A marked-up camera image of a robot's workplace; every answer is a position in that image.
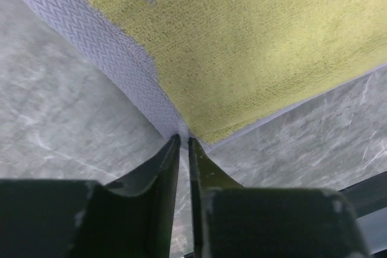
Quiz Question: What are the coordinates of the grey yellow frog towel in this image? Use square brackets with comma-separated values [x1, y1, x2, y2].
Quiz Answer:
[24, 0, 386, 145]

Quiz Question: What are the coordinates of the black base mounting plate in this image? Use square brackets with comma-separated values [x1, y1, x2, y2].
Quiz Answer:
[340, 172, 387, 218]

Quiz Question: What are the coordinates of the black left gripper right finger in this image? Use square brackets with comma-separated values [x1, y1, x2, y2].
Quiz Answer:
[189, 138, 370, 257]

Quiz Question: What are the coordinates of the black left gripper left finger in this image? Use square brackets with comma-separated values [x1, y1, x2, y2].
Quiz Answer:
[1, 135, 180, 257]

